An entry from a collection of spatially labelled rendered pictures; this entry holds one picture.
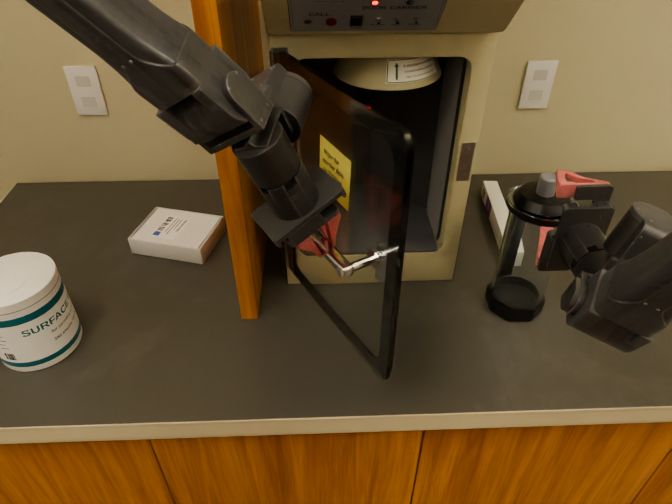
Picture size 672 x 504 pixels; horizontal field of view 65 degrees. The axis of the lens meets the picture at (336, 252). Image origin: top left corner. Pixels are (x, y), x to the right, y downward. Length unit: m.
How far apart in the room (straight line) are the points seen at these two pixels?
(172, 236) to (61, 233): 0.27
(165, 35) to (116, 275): 0.70
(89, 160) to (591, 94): 1.23
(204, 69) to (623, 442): 0.91
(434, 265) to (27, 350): 0.70
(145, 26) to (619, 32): 1.11
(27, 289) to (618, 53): 1.28
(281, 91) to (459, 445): 0.66
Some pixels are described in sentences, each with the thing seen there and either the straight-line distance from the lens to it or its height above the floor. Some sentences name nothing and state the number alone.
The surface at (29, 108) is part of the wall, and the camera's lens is 1.45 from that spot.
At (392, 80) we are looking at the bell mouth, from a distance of 0.83.
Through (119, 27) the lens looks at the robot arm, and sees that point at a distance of 0.48.
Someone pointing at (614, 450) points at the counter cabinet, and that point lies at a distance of 1.10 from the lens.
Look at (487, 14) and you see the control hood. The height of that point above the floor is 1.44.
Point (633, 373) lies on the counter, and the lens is 0.99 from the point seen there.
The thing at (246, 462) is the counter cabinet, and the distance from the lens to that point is 0.99.
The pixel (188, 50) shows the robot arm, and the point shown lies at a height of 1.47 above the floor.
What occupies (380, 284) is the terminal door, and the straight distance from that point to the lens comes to 0.68.
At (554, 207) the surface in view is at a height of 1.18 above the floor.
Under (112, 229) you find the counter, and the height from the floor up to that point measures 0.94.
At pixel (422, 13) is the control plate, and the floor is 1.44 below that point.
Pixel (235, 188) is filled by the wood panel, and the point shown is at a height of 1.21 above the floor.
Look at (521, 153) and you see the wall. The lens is 1.44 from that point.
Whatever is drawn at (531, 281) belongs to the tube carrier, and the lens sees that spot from 0.93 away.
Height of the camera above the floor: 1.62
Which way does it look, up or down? 39 degrees down
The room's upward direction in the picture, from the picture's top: straight up
